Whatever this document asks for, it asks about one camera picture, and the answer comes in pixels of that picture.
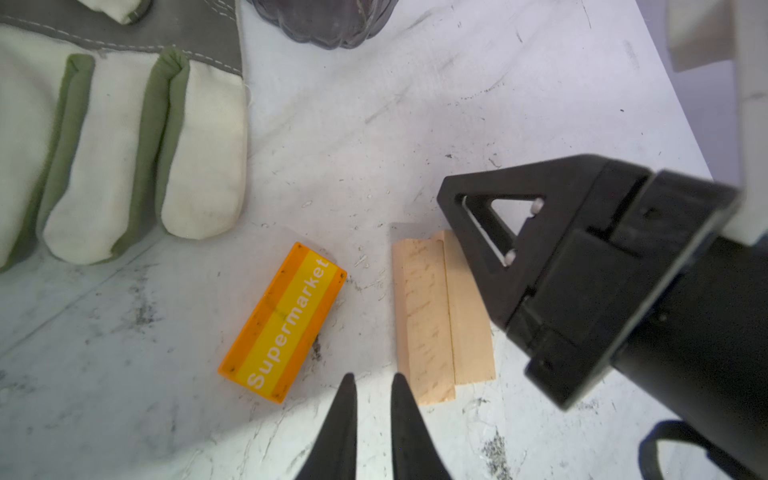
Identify orange supermarket block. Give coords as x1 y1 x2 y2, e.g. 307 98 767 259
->
218 242 347 404

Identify natural wood block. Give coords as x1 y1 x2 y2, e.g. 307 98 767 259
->
434 230 496 385
392 239 456 406

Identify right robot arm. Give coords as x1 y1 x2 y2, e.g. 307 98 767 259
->
437 155 767 479

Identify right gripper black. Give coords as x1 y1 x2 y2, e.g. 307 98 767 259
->
437 155 737 408

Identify dark ribbed glass vase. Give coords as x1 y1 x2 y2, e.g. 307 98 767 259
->
252 0 398 50

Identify green white work glove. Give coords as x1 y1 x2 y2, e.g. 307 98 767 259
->
1 1 247 269

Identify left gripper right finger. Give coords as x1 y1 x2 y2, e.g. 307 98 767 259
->
390 373 451 480

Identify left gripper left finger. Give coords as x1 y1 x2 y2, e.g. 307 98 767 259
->
295 373 357 480

